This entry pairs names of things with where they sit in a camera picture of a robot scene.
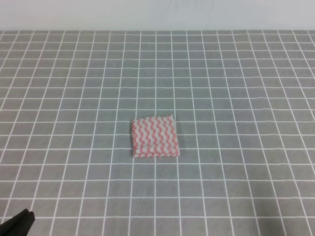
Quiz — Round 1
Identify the grey white-grid tablecloth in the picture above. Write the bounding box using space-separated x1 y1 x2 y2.
0 30 315 236

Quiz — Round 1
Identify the pink white wavy-striped towel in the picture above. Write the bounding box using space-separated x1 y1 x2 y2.
131 115 180 158

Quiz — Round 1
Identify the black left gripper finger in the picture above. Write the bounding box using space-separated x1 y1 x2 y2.
0 209 35 236

